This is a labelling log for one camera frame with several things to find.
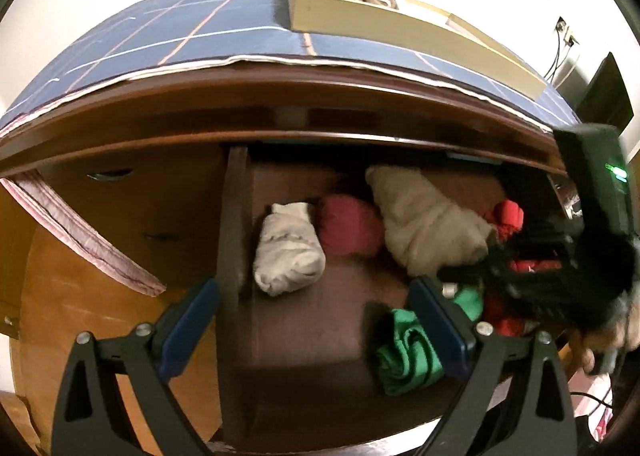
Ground green black underwear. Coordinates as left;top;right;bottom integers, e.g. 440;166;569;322
375;285;485;398

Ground bright red garment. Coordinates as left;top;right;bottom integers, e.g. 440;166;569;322
483;199;562;337

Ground white wall outlet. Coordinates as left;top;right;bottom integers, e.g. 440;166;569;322
565;35;578;48

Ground pale pink underwear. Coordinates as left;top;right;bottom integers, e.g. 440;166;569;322
366;166;498;277

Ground black flat monitor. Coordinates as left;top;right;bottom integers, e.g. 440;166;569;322
576;52;634;133

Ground shallow cardboard tray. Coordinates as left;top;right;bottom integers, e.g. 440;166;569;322
288;0;547;99

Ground wooden drawer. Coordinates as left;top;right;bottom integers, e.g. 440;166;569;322
216;143;560;455

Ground person's right hand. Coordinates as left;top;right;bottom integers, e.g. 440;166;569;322
570;300;639;375

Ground white dotted underwear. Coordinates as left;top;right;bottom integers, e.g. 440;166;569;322
253;202;326;297

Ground dark red underwear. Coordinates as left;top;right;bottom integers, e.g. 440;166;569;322
317;194;384;258

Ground black power cable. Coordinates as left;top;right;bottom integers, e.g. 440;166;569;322
543;28;565;83

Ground dark wooden dresser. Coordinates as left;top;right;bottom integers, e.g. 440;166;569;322
1;60;564;296

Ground blue plaid cloth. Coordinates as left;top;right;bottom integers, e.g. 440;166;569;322
1;0;578;133

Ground dark wall outlet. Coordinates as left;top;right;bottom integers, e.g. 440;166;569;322
555;16;567;33

